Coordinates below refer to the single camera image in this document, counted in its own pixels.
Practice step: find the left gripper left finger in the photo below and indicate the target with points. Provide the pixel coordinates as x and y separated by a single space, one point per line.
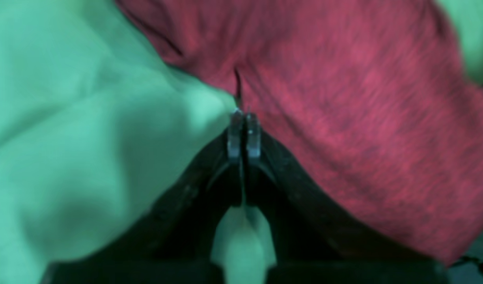
171 244

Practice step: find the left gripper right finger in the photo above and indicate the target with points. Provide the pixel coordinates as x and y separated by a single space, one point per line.
316 241

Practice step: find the red long-sleeve T-shirt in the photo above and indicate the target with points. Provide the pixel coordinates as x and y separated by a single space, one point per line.
368 95

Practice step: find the green table cloth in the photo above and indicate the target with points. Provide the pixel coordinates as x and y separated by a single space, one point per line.
95 126

